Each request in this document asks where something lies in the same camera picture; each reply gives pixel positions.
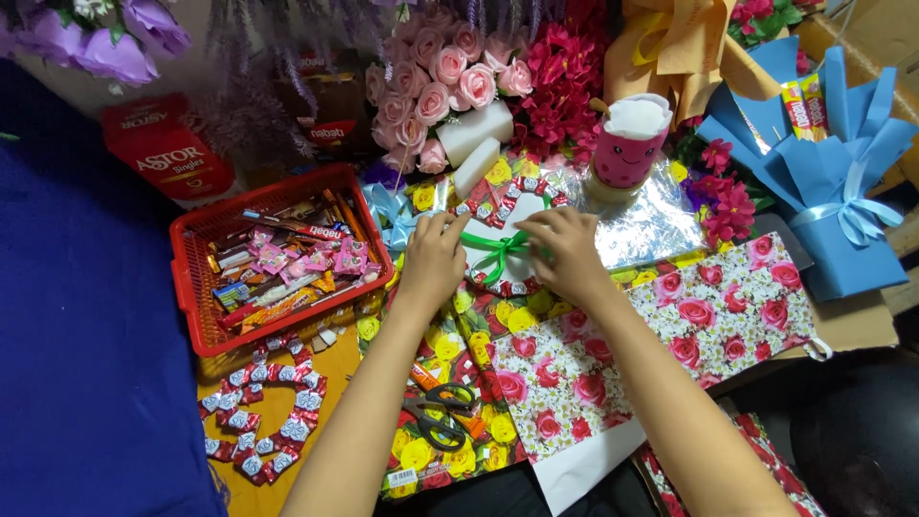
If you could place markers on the black round object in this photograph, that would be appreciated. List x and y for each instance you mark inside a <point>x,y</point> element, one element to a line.
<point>861,445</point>

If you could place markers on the orange glue tube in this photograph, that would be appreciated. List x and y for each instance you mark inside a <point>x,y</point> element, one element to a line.
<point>423,376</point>

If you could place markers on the small white foam block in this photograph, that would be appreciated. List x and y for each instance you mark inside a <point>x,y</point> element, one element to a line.
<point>475,166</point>

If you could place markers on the lavender artificial flower bunch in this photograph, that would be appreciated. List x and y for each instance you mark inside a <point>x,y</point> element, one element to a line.
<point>251,108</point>

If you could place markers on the pink artificial rose bouquet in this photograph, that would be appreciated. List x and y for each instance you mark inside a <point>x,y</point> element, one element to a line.
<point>445,72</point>

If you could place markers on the light blue satin bow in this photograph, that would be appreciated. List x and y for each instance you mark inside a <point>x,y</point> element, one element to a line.
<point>851,208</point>

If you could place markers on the heap of assorted snack packets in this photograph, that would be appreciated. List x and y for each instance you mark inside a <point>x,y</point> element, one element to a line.
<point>287,262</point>

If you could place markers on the yellow red snack stick packet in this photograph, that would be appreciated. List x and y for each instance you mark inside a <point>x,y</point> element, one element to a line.
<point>795,111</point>
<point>815,104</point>

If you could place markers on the red silver candy heart wreath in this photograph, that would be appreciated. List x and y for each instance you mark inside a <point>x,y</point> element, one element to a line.
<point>248,416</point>

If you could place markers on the pale blue ribbon bow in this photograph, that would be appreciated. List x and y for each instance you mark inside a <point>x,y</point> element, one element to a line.
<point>388,212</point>

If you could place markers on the red snack box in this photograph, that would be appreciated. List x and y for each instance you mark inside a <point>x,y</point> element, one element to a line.
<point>169,154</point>

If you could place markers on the yellow rose wrapping paper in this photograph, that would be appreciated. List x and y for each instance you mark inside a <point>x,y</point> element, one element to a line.
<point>467,345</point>

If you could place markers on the large white foam block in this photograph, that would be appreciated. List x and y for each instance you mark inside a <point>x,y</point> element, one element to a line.
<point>477,129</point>

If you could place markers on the pink smiling cup holder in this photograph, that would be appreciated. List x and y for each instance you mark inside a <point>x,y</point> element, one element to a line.
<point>630,147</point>

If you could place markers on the silver foil sheet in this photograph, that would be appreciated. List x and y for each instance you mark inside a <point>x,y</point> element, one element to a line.
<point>646,222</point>

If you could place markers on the flat brown cardboard piece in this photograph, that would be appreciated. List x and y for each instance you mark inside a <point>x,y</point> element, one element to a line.
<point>854,327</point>

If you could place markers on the person's left hand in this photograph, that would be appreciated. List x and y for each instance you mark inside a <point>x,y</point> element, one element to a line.
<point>431,258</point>

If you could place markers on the brown cardboard sheet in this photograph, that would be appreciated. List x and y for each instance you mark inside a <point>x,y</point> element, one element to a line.
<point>337,380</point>

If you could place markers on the person's black clothing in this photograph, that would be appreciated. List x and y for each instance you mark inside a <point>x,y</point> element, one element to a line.
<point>495,499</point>

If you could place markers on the mustard yellow wrapping paper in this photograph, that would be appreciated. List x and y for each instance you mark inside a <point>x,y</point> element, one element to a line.
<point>671,50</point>

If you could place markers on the purple artificial rose bunch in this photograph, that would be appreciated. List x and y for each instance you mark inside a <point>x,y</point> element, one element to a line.
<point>108,39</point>

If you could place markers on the magenta artificial flower bunch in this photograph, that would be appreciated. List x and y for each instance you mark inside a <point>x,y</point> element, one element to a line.
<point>563,79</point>

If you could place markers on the red flowers with green leaves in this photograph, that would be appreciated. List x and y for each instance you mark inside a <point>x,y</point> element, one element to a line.
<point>765,18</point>

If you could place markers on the dark blue cloth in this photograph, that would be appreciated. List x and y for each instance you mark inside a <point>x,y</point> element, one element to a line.
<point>86,323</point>

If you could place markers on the blue paper bouquet wrap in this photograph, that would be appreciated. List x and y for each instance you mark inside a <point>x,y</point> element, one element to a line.
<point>825,215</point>

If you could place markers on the red plastic basket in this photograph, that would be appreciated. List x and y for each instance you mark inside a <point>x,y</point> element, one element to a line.
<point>194,287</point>

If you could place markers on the red rose wrapping paper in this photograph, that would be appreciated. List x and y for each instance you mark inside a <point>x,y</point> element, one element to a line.
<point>761,452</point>

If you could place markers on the person's left fingers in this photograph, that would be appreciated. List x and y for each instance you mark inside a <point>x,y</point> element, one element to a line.
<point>441,222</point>

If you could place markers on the dark brown snack box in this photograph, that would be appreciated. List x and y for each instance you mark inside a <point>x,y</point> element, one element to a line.
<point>330,108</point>

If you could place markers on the pink rose wrapping paper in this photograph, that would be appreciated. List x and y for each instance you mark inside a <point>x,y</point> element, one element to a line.
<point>718,309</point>

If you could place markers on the red flower sprig bunch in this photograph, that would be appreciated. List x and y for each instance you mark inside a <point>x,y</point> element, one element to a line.
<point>721,197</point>

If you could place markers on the green ribbon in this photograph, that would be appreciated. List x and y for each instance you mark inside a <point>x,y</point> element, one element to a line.
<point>499,248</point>

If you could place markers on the white foam heart with candies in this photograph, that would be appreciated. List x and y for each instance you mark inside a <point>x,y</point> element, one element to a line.
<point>506,215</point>

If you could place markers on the person's right hand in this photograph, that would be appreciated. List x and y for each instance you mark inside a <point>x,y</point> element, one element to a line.
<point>571,255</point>

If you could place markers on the person's right fingers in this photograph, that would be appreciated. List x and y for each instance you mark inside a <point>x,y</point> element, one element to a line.
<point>545,224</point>

